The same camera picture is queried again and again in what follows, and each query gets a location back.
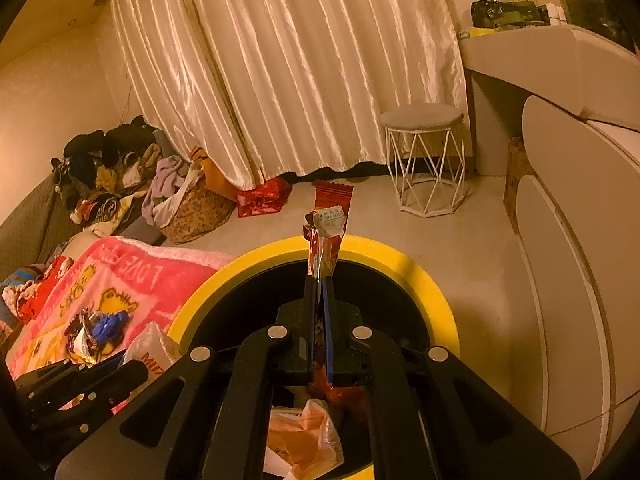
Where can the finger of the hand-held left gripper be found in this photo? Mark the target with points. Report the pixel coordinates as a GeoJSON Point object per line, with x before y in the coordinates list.
{"type": "Point", "coordinates": [100, 395]}
{"type": "Point", "coordinates": [65, 375]}

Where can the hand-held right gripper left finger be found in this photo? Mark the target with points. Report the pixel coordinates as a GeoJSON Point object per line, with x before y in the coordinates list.
{"type": "Point", "coordinates": [312, 310]}

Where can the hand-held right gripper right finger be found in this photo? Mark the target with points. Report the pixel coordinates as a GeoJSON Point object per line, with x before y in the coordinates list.
{"type": "Point", "coordinates": [328, 310]}

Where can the purple snack wrapper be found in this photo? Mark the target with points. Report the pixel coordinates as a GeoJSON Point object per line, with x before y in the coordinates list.
{"type": "Point", "coordinates": [80, 332]}

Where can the white red-print plastic bag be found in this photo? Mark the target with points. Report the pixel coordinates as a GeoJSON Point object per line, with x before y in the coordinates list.
{"type": "Point", "coordinates": [150, 350]}

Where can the black bin with yellow rim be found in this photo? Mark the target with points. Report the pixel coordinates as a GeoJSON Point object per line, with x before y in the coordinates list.
{"type": "Point", "coordinates": [390, 260]}

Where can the red clear snack wrapper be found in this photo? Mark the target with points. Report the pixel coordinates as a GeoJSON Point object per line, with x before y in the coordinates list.
{"type": "Point", "coordinates": [327, 230]}

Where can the white orange printed plastic bag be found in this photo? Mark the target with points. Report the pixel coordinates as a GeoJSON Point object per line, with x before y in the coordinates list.
{"type": "Point", "coordinates": [305, 440]}

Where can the red floral cloth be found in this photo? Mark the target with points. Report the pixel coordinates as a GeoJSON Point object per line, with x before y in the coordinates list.
{"type": "Point", "coordinates": [45, 285]}

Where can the blue patterned quilt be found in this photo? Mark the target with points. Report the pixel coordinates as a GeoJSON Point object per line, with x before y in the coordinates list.
{"type": "Point", "coordinates": [17, 282]}

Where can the pink printed blanket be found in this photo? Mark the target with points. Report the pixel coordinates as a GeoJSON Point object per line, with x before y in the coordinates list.
{"type": "Point", "coordinates": [140, 280]}

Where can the red shiny bag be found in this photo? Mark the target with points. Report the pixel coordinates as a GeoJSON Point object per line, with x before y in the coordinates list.
{"type": "Point", "coordinates": [262, 195]}

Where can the beige bed sheet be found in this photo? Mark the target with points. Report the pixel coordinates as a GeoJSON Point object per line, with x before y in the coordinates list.
{"type": "Point", "coordinates": [82, 242]}

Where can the patterned laundry basket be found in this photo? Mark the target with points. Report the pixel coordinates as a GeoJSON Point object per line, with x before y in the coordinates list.
{"type": "Point", "coordinates": [197, 220]}

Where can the grey sofa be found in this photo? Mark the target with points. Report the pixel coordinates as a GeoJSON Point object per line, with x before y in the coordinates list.
{"type": "Point", "coordinates": [25, 230]}

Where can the white cloth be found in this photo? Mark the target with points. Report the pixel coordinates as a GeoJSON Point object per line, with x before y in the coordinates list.
{"type": "Point", "coordinates": [172, 207]}

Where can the lilac cloth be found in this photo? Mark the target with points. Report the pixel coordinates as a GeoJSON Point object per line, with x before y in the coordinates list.
{"type": "Point", "coordinates": [165, 180]}

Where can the pile of clothes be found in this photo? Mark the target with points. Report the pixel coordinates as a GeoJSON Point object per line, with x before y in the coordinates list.
{"type": "Point", "coordinates": [105, 170]}

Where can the white curved cabinet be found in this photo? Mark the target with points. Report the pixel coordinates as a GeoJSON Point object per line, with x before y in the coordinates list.
{"type": "Point", "coordinates": [565, 260]}

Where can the cream satin curtain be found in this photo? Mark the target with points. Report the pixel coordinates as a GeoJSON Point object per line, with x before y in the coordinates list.
{"type": "Point", "coordinates": [300, 60]}

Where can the yellow sponge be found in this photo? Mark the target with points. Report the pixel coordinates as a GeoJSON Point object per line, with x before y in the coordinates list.
{"type": "Point", "coordinates": [475, 32]}

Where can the white desk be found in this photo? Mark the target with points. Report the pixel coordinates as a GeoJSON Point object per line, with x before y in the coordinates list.
{"type": "Point", "coordinates": [525, 55]}

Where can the green box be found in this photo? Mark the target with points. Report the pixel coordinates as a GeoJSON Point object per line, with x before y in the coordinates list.
{"type": "Point", "coordinates": [500, 12]}

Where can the row of small white bottles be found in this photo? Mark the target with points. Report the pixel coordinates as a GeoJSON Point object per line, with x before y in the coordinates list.
{"type": "Point", "coordinates": [556, 14]}

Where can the dark box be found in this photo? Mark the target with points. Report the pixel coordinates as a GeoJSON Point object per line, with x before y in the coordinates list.
{"type": "Point", "coordinates": [595, 15]}

